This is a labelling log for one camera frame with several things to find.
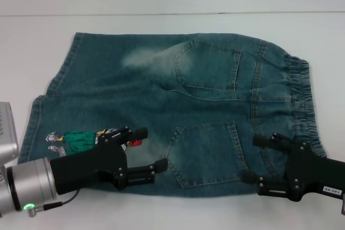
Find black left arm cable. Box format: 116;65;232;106
34;189;81;211

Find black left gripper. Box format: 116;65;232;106
50;126;169;196

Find blue denim shorts with embroidery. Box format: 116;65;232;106
17;32;328;196

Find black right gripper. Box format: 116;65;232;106
241;131;345;203

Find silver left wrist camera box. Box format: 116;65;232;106
0;102;19;166

